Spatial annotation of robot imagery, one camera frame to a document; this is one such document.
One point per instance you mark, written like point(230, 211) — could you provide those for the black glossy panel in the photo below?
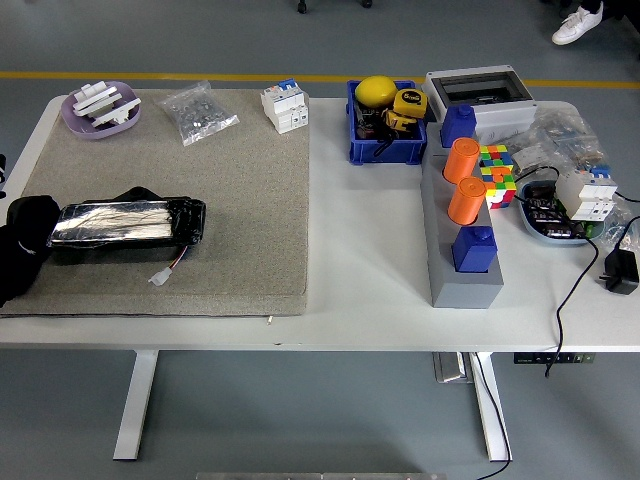
point(125, 225)

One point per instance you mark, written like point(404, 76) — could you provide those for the black desk control panel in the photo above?
point(550, 358)

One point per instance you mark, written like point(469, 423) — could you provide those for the grey block holder base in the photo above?
point(465, 292)

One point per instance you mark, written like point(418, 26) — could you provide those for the white circuit breaker blue switch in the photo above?
point(585, 195)
point(285, 110)

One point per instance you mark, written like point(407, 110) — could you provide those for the clear bag of screws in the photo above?
point(197, 115)

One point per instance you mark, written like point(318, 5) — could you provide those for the blue plastic bin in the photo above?
point(385, 152)

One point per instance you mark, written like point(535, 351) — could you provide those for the blue block with knob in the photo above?
point(472, 252)
point(457, 127)

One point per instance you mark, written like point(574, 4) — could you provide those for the white table leg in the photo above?
point(496, 450)
point(135, 410)

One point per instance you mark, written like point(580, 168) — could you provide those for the person's leg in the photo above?
point(620, 9)

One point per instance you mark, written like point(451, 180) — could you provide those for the yellow tape measure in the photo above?
point(410, 102)

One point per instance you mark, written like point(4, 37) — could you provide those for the black power adapter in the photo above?
point(622, 272)

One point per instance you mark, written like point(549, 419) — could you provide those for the multicolour puzzle cube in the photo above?
point(497, 175)

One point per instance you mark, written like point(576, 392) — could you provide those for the light blue tray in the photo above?
point(550, 239)

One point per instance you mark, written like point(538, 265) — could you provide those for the white plastic clip piece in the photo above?
point(95, 100)
point(112, 116)

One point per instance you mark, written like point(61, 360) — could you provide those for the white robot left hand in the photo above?
point(2, 172)

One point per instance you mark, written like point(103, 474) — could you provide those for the purple plastic tray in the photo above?
point(80, 127)

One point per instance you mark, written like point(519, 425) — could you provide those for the grey-brown mat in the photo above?
point(240, 200)

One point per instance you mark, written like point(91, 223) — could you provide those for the clear bags of small parts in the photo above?
point(560, 132)

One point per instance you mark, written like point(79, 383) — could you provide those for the person's foot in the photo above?
point(575, 25)

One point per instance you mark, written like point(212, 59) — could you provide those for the black cloth rag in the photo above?
point(25, 240)

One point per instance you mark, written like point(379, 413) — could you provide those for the grey electrical enclosure box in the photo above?
point(505, 117)

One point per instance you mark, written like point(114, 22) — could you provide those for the grey metal bracket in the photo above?
point(450, 369)

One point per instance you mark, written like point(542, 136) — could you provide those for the crumpled clear plastic bag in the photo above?
point(619, 222)

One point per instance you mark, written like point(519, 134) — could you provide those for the black electronic parts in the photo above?
point(542, 205)

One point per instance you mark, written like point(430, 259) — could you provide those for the dark metal tool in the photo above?
point(367, 122)

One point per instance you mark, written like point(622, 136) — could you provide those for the yellow and black tool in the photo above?
point(397, 121)

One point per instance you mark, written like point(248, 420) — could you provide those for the orange cylinder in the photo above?
point(465, 200)
point(460, 160)

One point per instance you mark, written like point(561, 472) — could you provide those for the yellow round dome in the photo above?
point(375, 91)

